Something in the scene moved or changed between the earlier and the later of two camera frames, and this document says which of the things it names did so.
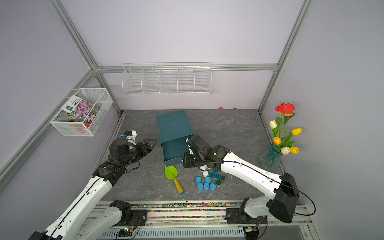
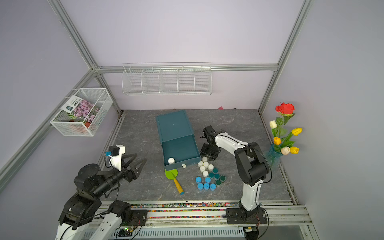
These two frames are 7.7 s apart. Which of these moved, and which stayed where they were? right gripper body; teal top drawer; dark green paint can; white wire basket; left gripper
Moved: left gripper; right gripper body
Stayed: white wire basket; dark green paint can; teal top drawer
